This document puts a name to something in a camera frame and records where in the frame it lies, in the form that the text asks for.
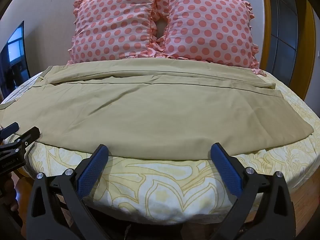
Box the yellow floral bed sheet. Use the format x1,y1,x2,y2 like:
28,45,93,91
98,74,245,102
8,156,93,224
0,71,320,227

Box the black television screen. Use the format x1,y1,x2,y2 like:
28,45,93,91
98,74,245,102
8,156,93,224
0,21,31,98

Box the wooden framed glass door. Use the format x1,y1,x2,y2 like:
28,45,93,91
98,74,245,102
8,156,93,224
259,0,320,99

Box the pink polka dot pillow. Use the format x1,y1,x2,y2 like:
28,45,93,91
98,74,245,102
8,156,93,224
66,0,160,65
155,0,262,77

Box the khaki pants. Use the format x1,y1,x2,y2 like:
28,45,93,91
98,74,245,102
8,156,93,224
0,58,314,161

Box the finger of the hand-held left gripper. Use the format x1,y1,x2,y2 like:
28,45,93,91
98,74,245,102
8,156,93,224
0,122,20,140
5,127,40,153

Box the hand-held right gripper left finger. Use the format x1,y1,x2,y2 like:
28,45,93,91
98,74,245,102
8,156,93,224
26,144,109,240

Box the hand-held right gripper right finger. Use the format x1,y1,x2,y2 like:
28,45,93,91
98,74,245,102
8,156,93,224
210,143,295,240

